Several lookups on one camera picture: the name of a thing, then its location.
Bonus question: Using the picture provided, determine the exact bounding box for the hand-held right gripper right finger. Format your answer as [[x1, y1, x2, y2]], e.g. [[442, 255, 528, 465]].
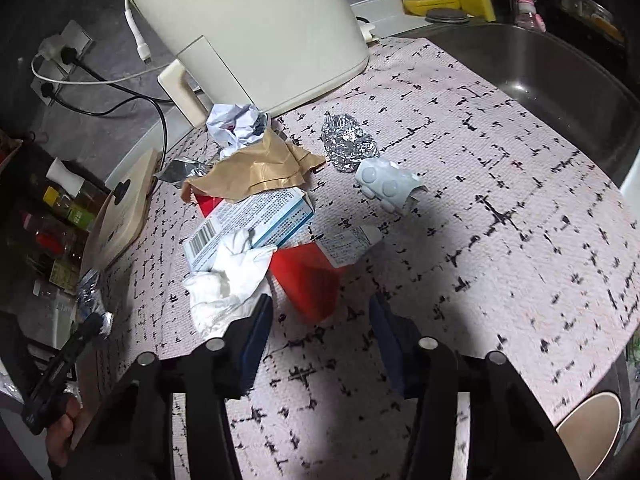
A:
[[369, 292, 581, 480]]

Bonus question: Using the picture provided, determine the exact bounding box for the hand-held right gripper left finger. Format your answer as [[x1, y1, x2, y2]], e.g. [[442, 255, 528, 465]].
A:
[[60, 292, 274, 480]]

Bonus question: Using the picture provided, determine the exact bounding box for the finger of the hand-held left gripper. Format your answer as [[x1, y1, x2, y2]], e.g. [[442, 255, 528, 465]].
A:
[[64, 312, 115, 358]]

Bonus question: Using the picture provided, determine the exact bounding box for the white tissue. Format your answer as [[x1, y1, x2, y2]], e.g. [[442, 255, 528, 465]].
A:
[[182, 227, 278, 336]]

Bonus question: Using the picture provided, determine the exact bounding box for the red cloth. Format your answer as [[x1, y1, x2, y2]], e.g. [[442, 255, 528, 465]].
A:
[[270, 242, 346, 323]]

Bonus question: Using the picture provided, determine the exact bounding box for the blue white carton box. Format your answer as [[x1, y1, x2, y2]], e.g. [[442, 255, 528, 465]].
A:
[[182, 186, 316, 273]]

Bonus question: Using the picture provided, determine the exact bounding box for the red plastic piece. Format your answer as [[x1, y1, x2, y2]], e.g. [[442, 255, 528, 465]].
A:
[[194, 192, 226, 218]]

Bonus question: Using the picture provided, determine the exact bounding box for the brown paper bag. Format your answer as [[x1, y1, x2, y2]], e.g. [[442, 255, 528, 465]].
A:
[[181, 127, 327, 206]]

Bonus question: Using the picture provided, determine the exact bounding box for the white blister tray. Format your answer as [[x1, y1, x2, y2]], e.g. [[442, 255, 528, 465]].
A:
[[354, 156, 428, 217]]

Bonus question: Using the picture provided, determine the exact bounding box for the silver foil wrapper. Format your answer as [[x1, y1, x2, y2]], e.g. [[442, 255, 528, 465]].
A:
[[154, 156, 218, 188]]

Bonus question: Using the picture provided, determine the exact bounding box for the beige trash bin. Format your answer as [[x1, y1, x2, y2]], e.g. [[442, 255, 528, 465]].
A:
[[555, 392, 623, 466]]

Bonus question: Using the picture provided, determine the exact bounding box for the foil ball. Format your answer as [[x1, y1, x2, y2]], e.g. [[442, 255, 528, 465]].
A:
[[320, 114, 381, 173]]

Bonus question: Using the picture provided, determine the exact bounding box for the white paper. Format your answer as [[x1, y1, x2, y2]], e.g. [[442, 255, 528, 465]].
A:
[[206, 102, 273, 158]]

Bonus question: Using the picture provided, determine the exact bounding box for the person's left hand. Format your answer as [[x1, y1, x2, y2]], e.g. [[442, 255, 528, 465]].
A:
[[44, 394, 84, 467]]

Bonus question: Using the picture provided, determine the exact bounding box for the crumpled clear plastic wrapper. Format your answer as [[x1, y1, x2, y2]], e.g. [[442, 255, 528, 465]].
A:
[[75, 269, 113, 341]]

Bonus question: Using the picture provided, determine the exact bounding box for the patterned counter mat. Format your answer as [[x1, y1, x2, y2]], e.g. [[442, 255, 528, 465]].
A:
[[92, 35, 640, 480]]

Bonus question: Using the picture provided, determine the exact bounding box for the row of seasoning jars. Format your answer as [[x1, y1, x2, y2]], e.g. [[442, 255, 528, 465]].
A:
[[15, 157, 108, 291]]

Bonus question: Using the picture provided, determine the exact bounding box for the beige cutting board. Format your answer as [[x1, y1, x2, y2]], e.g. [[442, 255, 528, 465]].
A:
[[82, 147, 163, 271]]

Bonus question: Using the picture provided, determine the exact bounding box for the white plug adapter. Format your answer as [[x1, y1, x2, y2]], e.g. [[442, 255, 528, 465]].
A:
[[37, 35, 66, 62]]

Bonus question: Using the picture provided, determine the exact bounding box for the steel sink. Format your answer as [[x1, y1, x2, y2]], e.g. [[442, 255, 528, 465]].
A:
[[395, 22, 640, 191]]

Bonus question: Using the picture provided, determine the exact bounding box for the cream air fryer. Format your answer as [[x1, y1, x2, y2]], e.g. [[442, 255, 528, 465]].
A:
[[124, 0, 371, 128]]

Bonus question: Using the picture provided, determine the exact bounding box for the round drain cover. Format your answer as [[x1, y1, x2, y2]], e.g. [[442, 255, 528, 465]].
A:
[[425, 8, 471, 25]]

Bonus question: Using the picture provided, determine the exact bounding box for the yellow sponge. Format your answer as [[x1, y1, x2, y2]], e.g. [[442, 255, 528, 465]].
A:
[[456, 0, 497, 22]]

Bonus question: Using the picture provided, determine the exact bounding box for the pink bottle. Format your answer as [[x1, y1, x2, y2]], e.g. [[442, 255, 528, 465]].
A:
[[502, 0, 548, 33]]

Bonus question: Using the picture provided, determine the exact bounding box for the black dish rack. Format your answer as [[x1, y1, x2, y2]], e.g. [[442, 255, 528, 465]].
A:
[[545, 0, 631, 56]]

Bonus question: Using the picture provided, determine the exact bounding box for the black power cable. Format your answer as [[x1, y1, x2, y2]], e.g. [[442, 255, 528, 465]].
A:
[[47, 55, 169, 161]]

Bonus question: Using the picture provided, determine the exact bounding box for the white charging cable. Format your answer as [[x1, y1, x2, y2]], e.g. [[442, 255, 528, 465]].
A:
[[31, 0, 171, 86]]

